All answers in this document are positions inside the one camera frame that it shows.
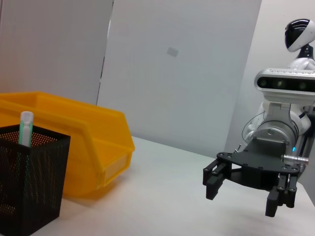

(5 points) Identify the grey tape patch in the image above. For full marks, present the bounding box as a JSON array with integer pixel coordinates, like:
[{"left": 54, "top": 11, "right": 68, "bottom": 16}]
[{"left": 166, "top": 47, "right": 180, "bottom": 58}]

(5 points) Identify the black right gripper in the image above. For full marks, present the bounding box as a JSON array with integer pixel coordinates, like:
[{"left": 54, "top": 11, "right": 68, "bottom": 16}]
[{"left": 202, "top": 137, "right": 302, "bottom": 217}]

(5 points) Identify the white humanoid robot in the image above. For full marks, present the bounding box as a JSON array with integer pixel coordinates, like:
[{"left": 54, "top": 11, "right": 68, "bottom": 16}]
[{"left": 241, "top": 19, "right": 315, "bottom": 148}]

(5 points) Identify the right gripper cable with plugs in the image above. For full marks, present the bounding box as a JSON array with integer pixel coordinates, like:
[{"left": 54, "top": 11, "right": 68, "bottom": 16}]
[{"left": 282, "top": 154, "right": 311, "bottom": 165}]

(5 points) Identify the green pen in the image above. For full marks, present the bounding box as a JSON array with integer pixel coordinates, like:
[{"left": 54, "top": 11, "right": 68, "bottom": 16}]
[{"left": 14, "top": 111, "right": 34, "bottom": 177}]

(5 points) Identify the silver rounded device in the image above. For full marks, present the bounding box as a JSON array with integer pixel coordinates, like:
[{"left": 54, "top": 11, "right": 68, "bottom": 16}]
[{"left": 254, "top": 67, "right": 315, "bottom": 121}]

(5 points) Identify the yellow plastic bin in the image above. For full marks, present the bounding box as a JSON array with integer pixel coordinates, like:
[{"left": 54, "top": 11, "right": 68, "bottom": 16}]
[{"left": 0, "top": 91, "right": 136, "bottom": 200}]

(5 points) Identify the black mesh pen holder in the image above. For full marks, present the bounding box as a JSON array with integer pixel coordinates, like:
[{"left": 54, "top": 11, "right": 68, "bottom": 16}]
[{"left": 0, "top": 124, "right": 71, "bottom": 236}]

